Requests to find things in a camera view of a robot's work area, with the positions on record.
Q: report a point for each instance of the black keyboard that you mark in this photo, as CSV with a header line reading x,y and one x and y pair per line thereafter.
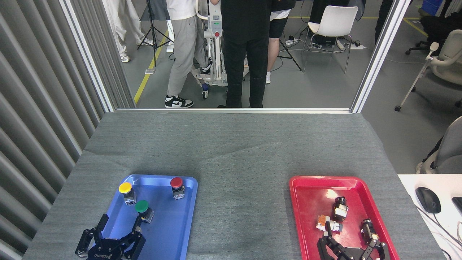
x,y
458,204

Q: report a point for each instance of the grey table cloth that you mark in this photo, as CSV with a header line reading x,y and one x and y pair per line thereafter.
x,y
231,151

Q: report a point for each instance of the blue plastic tray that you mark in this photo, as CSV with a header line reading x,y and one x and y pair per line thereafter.
x,y
169,227

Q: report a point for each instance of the beige office chair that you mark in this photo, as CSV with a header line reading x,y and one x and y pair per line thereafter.
x,y
449,57

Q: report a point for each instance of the white power strip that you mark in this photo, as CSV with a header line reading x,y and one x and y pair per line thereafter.
x,y
291,41
357,46

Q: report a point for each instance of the black selector switch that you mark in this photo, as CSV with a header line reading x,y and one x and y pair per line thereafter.
x,y
340,209

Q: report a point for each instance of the black and orange switch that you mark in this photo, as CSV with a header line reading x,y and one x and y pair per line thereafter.
x,y
368,227

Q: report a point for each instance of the silver frame post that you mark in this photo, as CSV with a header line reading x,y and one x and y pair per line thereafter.
x,y
87,54
380,54

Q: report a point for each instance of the red push button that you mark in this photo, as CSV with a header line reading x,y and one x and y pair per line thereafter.
x,y
176,182

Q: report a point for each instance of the grey office chair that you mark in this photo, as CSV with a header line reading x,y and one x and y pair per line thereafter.
x,y
453,151

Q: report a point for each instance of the black office chair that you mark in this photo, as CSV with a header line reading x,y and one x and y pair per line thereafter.
x,y
438,29

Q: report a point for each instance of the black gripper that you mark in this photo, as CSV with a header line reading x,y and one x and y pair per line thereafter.
x,y
353,254
108,252

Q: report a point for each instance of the white plastic chair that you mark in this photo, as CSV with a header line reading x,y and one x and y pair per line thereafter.
x,y
337,20

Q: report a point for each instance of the blue storage box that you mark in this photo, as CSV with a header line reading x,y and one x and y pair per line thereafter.
x,y
431,6

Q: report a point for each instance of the white and orange switch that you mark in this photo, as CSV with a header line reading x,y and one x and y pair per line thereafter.
x,y
335,226

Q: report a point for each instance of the red plastic tray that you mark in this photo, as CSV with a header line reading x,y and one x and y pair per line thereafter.
x,y
310,206

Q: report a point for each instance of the white desk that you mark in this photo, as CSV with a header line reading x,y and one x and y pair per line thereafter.
x,y
445,182

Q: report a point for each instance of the metal floor plate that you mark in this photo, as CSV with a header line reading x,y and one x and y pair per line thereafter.
x,y
149,71

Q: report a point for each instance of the green push button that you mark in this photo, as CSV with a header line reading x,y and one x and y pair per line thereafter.
x,y
141,206

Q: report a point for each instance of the silver frame rail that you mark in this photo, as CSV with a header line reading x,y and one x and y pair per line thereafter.
x,y
288,110

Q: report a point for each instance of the black computer mouse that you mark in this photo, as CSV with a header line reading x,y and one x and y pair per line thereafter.
x,y
428,200

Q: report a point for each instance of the black tripod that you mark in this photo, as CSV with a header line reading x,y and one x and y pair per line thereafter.
x,y
288,53
150,14

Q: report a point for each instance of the yellow push button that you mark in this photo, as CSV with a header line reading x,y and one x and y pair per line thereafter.
x,y
125,187

